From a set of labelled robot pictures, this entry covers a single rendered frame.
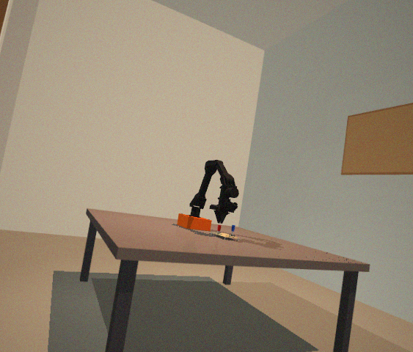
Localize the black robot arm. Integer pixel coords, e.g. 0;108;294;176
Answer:
189;160;239;218

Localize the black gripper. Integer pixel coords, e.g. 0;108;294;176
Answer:
210;196;234;224

